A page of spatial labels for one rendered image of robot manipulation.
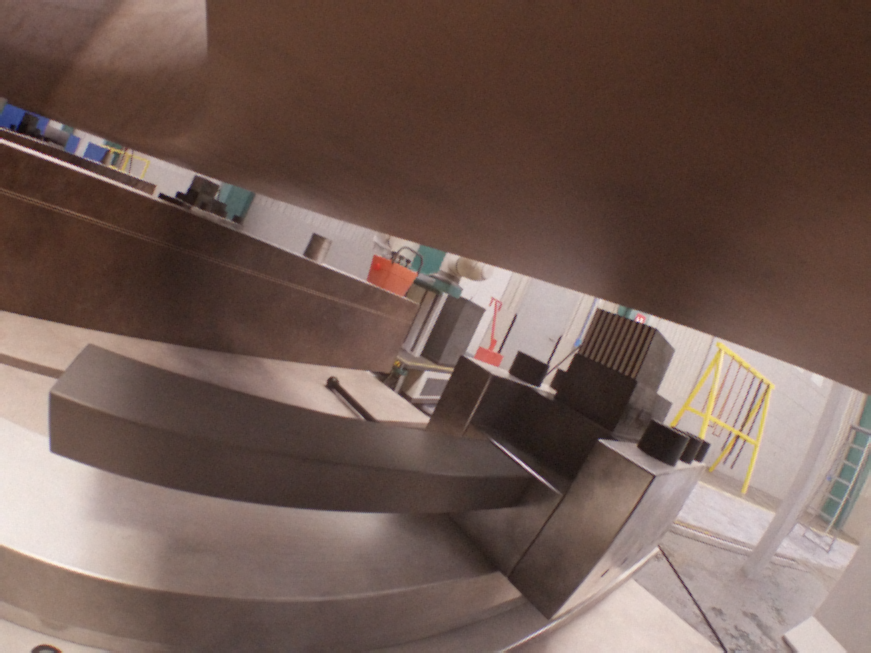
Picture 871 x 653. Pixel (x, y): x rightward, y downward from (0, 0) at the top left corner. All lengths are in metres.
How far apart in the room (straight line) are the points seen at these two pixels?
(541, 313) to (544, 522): 7.42
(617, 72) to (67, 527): 0.44
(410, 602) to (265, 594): 0.16
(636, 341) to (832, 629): 2.20
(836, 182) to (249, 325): 1.25
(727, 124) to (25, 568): 0.48
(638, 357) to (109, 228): 1.13
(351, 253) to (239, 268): 7.60
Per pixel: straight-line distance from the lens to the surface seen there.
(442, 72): 0.20
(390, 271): 1.55
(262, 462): 0.27
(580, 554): 0.43
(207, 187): 2.13
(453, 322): 2.59
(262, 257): 1.17
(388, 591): 0.39
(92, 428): 0.27
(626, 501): 0.40
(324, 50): 0.24
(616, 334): 0.57
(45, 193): 1.03
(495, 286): 7.29
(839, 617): 2.48
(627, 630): 0.87
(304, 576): 0.37
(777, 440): 11.28
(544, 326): 7.79
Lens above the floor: 0.74
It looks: 4 degrees down
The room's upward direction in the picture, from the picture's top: 25 degrees clockwise
